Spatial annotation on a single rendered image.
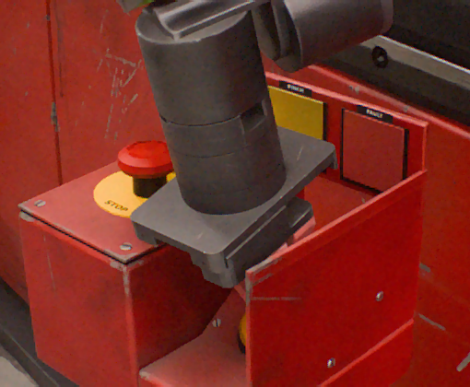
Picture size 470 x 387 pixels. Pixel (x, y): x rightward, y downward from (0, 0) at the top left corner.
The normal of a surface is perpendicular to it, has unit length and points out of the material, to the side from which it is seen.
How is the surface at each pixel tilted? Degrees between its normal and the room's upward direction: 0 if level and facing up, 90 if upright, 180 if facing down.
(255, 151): 93
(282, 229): 89
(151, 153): 3
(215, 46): 95
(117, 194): 0
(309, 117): 90
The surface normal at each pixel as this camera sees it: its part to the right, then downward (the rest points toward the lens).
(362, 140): -0.68, 0.33
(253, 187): 0.43, 0.47
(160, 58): -0.59, 0.57
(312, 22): 0.39, 0.21
